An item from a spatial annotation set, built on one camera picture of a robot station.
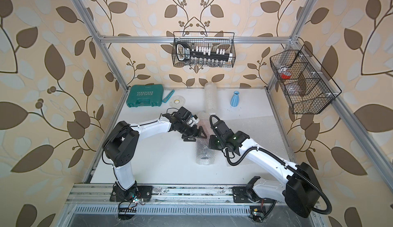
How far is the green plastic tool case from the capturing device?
1102 millimetres

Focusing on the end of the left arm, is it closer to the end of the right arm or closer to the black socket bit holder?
the end of the right arm

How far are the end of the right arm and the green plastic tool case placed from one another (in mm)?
575

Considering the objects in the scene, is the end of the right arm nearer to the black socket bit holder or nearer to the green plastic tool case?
the black socket bit holder
